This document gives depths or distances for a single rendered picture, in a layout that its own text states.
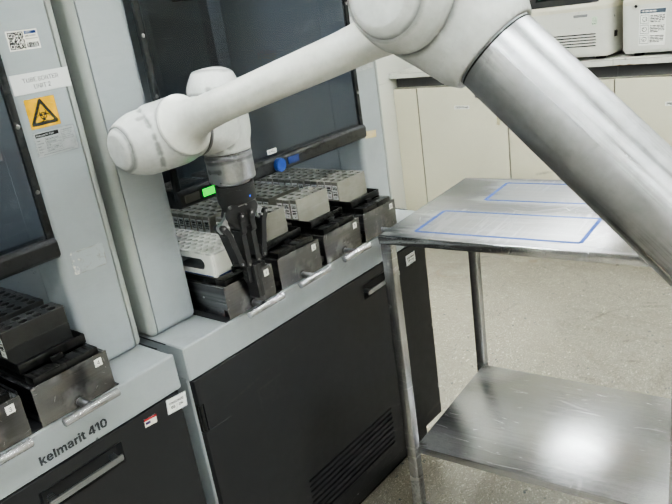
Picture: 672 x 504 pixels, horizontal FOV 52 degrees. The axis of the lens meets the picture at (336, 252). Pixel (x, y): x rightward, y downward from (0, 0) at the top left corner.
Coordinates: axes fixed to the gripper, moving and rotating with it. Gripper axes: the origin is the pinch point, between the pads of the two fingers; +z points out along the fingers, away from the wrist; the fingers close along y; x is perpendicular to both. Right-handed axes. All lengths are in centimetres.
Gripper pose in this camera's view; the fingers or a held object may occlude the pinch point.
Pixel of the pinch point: (254, 279)
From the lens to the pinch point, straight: 138.5
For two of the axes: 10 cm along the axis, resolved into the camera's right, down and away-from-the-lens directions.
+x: 7.7, 0.9, -6.3
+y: -6.2, 3.5, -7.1
